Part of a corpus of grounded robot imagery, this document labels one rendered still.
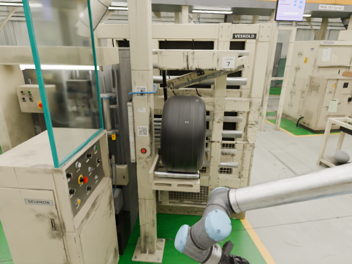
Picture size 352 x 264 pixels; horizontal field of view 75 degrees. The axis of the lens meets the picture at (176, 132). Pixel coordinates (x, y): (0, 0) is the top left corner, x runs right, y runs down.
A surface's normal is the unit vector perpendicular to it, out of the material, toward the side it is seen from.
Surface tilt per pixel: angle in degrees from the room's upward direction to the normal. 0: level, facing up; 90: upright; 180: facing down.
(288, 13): 90
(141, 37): 90
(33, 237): 90
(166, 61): 90
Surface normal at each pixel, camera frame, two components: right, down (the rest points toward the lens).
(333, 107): 0.17, 0.32
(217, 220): 0.53, -0.61
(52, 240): -0.08, 0.34
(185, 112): -0.04, -0.51
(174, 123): -0.07, -0.24
